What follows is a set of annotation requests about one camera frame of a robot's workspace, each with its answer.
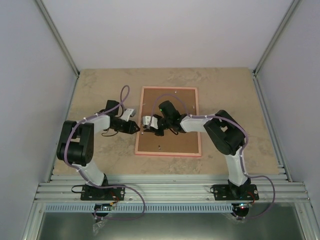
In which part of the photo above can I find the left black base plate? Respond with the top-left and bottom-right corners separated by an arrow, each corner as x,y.
80,185 -> 126,202

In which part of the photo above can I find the right aluminium corner post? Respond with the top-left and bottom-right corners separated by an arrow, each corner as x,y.
252,0 -> 302,77

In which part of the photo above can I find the left aluminium corner post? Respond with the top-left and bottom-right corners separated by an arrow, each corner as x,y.
34,0 -> 80,78

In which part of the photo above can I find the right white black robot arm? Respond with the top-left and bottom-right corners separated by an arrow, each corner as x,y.
141,100 -> 251,200

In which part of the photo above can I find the pink wooden picture frame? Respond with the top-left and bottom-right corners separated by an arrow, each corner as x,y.
134,86 -> 203,158

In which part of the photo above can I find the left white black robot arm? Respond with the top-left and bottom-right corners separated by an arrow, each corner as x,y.
56,100 -> 140,200

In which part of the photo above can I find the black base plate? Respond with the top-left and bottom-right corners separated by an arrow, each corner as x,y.
210,184 -> 260,201
80,185 -> 126,202

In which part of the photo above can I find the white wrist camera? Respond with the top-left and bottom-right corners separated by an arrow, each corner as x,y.
120,108 -> 136,122
141,115 -> 158,130

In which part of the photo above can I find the aluminium corner post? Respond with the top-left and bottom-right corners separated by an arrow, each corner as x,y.
34,0 -> 80,78
252,0 -> 302,77

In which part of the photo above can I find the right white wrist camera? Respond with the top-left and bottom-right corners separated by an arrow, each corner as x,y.
141,115 -> 158,130

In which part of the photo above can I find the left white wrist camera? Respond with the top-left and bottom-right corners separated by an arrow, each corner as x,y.
120,108 -> 136,122

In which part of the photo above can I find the left controller circuit board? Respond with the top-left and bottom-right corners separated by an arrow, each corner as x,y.
93,202 -> 117,211

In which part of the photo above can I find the controller circuit board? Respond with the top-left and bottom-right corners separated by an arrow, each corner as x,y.
234,201 -> 254,209
93,202 -> 117,211

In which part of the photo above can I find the right controller circuit board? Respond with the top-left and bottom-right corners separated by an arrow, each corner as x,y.
234,201 -> 254,209

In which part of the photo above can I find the aluminium mounting rail bed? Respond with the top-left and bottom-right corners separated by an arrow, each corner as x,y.
34,166 -> 310,203

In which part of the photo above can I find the slotted blue cable duct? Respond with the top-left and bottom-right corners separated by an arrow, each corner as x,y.
45,202 -> 233,214

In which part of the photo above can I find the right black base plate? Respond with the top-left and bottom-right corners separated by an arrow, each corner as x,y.
210,184 -> 260,201

